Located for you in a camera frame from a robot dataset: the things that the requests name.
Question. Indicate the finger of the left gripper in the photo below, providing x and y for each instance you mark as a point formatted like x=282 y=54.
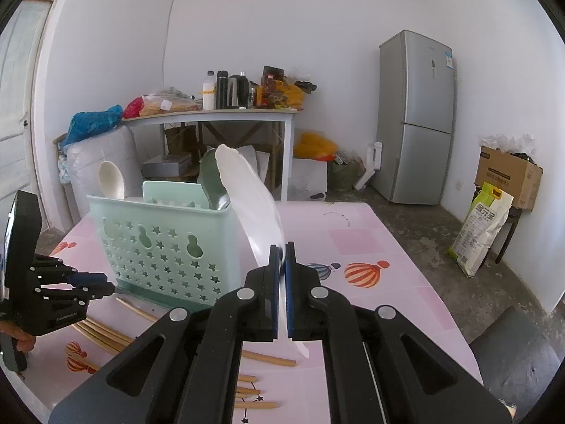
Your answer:
x=86 y=279
x=79 y=293

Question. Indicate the white door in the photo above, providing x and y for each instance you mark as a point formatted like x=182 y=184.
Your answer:
x=20 y=45

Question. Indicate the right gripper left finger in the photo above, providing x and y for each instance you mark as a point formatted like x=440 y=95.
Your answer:
x=184 y=368

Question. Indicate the black thermos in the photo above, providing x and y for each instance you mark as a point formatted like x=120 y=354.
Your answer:
x=221 y=92

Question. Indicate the grey refrigerator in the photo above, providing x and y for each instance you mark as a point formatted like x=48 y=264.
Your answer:
x=415 y=118

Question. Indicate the blue plastic bag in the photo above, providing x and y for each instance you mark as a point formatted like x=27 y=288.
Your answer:
x=85 y=125

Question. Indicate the white pillow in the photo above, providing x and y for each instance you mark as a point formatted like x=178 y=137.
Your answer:
x=258 y=160

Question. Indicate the mint green utensil caddy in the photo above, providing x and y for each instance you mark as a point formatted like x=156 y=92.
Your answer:
x=169 y=246

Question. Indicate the red plastic bag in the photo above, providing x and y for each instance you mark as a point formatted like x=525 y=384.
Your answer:
x=134 y=108

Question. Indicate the white rice paddle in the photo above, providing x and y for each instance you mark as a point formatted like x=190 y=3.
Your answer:
x=259 y=228

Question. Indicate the yellow plastic bag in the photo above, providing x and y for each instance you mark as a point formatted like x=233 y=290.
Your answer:
x=315 y=147

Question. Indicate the cardboard box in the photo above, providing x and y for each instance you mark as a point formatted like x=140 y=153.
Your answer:
x=516 y=176

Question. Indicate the white side table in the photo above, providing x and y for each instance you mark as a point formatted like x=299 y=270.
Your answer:
x=284 y=116

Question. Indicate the wooden chopstick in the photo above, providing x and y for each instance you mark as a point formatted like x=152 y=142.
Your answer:
x=107 y=332
x=256 y=405
x=99 y=340
x=247 y=391
x=137 y=310
x=263 y=358

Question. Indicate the rice bag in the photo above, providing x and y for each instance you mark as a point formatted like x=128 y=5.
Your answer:
x=486 y=216

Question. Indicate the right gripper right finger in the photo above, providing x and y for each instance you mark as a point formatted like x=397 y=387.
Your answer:
x=381 y=368

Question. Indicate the person left hand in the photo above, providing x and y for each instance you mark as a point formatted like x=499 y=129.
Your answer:
x=24 y=341

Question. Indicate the metal ladle spoon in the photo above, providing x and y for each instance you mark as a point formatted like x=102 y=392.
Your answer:
x=209 y=179

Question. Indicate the black electric kettle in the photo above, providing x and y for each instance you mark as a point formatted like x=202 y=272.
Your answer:
x=238 y=91

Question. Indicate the bag of bread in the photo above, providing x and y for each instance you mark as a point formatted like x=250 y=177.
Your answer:
x=168 y=100

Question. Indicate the beige plastic ladle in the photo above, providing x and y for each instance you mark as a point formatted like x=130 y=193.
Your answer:
x=111 y=181

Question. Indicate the snack packages pile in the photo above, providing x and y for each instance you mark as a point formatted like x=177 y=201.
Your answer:
x=278 y=91

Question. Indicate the white plastic bottle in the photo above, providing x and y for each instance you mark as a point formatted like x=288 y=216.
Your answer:
x=208 y=91

